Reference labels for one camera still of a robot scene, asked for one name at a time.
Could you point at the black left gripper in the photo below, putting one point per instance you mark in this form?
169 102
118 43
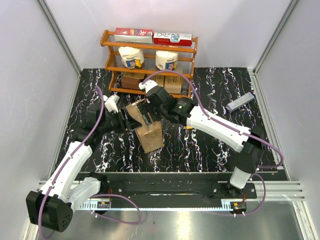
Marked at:
130 123

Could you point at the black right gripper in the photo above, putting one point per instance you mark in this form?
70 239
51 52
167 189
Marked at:
146 109

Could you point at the brown cardboard express box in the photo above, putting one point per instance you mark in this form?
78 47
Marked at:
150 138

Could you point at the yellow utility knife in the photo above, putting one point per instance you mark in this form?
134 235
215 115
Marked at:
188 128

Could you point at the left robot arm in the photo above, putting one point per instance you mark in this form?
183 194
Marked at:
54 204

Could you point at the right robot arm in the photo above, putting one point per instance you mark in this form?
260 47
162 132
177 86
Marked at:
184 111

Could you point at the red silver toothpaste box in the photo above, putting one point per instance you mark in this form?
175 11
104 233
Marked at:
134 35

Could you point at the red white toothpaste box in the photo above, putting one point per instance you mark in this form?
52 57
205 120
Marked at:
172 39

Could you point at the grey toothpaste box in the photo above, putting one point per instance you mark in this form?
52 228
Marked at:
239 102

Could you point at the brown scouring pad pack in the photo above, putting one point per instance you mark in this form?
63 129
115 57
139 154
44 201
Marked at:
131 80

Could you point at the middle beige sponge pack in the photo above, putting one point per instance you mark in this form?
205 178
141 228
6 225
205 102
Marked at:
159 79

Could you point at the beige sponge pack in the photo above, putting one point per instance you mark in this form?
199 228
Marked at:
159 79
173 84

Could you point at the right beige sponge pack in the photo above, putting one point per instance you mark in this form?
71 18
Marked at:
173 84

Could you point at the orange wooden shelf rack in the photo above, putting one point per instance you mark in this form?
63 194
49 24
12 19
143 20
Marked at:
185 63

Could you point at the left toilet paper roll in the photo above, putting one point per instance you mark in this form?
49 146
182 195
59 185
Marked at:
131 57

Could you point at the toilet paper roll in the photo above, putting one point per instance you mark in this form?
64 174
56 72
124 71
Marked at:
131 57
166 60

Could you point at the right toilet paper roll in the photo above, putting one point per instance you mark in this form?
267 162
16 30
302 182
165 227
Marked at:
166 60

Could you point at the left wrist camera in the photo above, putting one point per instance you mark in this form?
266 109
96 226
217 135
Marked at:
111 103

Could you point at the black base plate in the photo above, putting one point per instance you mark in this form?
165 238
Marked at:
179 191

